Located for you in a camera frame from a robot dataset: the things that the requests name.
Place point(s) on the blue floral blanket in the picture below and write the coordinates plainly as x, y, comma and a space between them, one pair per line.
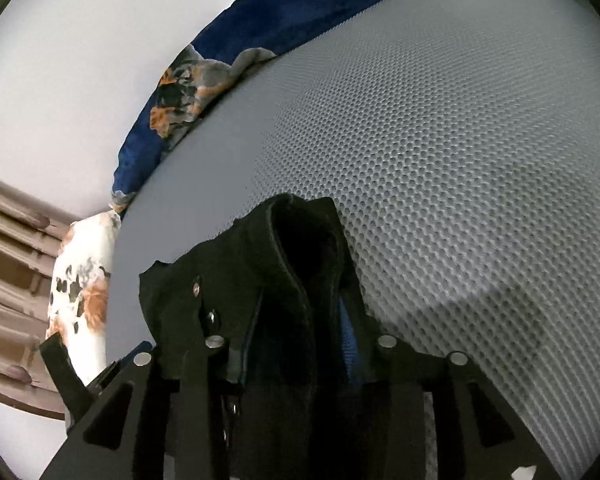
260, 25

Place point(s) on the white floral pillow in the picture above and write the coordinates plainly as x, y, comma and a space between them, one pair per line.
85, 270

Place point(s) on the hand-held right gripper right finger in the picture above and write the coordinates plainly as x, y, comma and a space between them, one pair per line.
351, 342

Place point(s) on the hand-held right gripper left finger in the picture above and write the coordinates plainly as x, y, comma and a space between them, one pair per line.
215, 360

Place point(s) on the brown wooden headboard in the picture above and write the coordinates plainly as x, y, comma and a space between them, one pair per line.
10, 270

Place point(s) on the black pants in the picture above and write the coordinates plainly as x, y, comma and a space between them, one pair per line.
290, 270

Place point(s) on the grey mesh mattress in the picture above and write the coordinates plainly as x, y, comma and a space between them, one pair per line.
430, 160

